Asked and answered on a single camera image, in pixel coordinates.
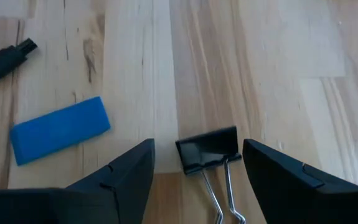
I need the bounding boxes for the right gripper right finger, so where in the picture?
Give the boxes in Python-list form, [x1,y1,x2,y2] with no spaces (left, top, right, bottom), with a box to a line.
[242,138,358,224]

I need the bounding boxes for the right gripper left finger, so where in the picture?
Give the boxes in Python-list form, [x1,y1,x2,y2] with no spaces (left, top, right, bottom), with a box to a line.
[0,138,156,224]

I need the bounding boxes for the blue rectangular eraser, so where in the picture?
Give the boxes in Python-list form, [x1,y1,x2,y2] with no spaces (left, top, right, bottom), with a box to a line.
[9,95,111,167]

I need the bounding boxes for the large black binder clip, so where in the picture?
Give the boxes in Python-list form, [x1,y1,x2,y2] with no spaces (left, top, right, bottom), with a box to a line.
[174,125,247,224]

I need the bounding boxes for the black marker pen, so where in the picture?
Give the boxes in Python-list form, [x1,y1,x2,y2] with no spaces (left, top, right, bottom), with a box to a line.
[0,37,39,94]

